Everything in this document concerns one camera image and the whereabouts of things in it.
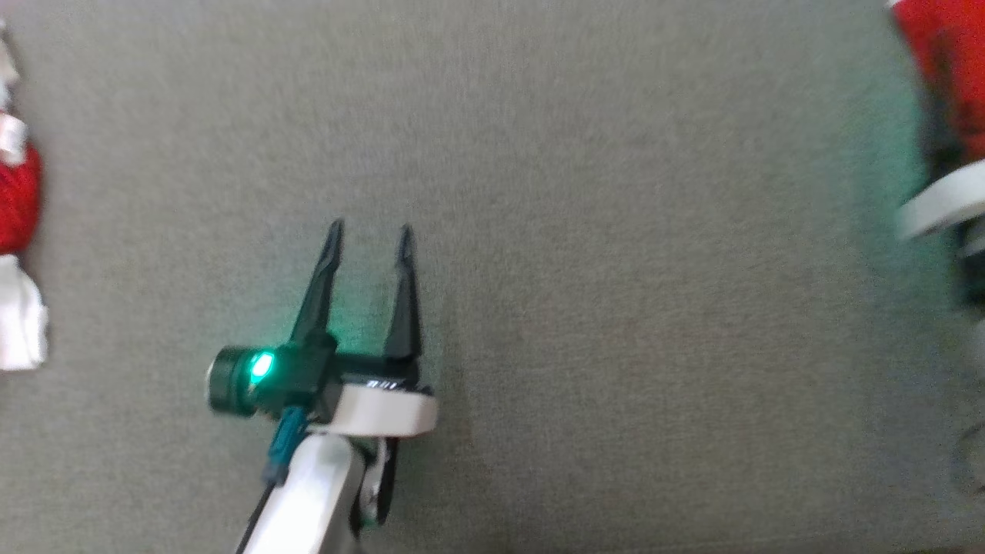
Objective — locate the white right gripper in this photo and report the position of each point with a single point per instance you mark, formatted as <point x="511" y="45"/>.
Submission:
<point x="943" y="200"/>

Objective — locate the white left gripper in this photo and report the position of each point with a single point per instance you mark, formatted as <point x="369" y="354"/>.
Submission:
<point x="385" y="412"/>

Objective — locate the red cloth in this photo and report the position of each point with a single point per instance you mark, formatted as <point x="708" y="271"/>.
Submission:
<point x="946" y="54"/>

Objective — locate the red white-striped shorts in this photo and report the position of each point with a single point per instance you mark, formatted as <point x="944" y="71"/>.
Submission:
<point x="19" y="200"/>

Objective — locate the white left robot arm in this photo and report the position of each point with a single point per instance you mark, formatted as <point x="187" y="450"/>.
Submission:
<point x="308" y="500"/>

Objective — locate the large grey fabric sofa seat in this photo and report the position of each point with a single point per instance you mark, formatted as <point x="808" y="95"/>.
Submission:
<point x="616" y="308"/>

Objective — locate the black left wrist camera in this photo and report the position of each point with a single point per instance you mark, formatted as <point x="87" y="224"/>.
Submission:
<point x="231" y="385"/>

